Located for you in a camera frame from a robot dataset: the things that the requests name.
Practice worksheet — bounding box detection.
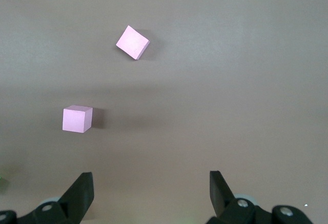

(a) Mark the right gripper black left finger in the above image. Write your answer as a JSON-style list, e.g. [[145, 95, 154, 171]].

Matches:
[[0, 172, 95, 224]]

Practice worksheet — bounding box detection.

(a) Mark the pink foam block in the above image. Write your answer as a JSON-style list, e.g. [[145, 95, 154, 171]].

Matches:
[[115, 25, 150, 61], [62, 105, 93, 133]]

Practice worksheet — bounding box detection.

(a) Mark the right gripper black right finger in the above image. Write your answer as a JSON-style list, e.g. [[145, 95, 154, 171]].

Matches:
[[206, 170, 314, 224]]

